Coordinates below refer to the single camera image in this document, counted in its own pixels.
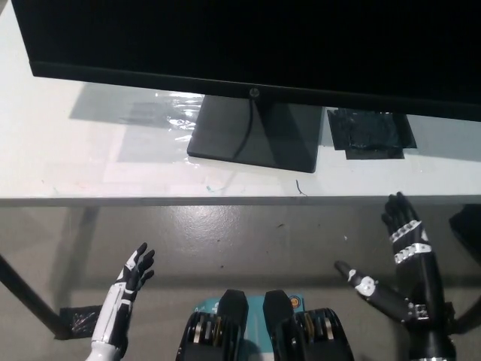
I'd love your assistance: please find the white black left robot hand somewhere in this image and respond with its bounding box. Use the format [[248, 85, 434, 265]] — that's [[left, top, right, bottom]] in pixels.
[[91, 242, 156, 345]]

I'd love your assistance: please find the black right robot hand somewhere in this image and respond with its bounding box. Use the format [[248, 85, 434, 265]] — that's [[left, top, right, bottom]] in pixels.
[[334, 191, 454, 334]]

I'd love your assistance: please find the black HP computer monitor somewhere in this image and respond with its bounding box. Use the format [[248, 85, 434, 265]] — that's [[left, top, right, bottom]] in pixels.
[[10, 0, 481, 174]]

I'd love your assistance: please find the black metal desk leg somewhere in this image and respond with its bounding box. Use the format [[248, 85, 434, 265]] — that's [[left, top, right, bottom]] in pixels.
[[446, 288, 481, 335], [0, 253, 64, 340]]

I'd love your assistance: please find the black teal robot body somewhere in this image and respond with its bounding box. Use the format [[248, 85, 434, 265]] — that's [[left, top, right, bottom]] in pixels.
[[175, 288, 356, 361]]

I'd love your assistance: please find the black tape patch on floor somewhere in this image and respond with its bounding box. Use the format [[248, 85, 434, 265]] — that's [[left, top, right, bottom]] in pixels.
[[59, 305, 103, 338]]

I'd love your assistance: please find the black object on floor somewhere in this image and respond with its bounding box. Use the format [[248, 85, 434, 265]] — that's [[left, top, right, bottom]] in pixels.
[[448, 204, 481, 265]]

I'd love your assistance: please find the clear plastic film sheet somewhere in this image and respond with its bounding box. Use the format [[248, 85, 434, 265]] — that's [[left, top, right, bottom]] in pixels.
[[70, 83, 207, 133]]

